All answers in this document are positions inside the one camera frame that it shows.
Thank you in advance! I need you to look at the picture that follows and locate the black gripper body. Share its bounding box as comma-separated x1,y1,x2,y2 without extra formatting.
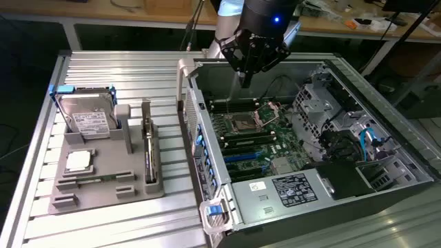
239,0,298,54

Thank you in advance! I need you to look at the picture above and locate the graphics card with metal bracket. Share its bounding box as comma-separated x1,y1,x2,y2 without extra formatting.
140,97,160,184

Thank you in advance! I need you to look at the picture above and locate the blue expansion slot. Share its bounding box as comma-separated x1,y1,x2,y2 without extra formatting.
223,152,260,163

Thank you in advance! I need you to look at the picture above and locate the metal disk bay cage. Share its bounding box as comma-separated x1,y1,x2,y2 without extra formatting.
292,69,348,131

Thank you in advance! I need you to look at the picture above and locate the cluttered wooden desk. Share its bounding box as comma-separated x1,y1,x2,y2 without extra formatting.
294,0,441,75

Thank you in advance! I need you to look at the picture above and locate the metal socket cover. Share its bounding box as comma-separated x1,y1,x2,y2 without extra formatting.
253,101,281,125

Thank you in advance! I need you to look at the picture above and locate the CPU socket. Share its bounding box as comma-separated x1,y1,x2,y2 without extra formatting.
225,112,260,133

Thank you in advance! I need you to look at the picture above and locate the white and black device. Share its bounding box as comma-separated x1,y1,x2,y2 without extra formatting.
354,17,384,33

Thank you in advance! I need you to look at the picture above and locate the open PC case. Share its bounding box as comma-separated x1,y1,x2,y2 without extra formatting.
175,58,441,248

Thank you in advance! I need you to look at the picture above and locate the black slanted pole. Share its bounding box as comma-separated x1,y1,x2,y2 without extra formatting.
357,9,430,76

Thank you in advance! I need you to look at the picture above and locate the green motherboard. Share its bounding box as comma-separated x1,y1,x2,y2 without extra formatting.
205,97,313,183

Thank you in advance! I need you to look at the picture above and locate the silver finned heatsink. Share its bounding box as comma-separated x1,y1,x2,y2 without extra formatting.
271,158,294,175

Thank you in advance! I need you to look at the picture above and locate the hard disk in blue carrier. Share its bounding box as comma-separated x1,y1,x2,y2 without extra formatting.
48,83,121,141

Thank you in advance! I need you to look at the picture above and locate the grey power supply unit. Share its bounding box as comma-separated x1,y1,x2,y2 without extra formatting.
229,169,337,226

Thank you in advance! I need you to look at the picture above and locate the silver CPU chip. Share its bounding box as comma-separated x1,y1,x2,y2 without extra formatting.
65,151,95,172

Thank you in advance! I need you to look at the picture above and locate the green RAM stick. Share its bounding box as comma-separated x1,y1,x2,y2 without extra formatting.
77,174,120,182

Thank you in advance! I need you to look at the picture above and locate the grey parts rack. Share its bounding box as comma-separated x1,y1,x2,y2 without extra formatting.
48,103,167,215

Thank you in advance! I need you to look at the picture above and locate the black cable with metal plug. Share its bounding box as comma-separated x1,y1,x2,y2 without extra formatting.
179,0,208,51

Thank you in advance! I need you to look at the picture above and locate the blue wire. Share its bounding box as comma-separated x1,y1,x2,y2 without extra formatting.
358,127,378,161

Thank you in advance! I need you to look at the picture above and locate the wooden desk with grey frame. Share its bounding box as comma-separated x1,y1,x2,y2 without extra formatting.
0,0,221,51

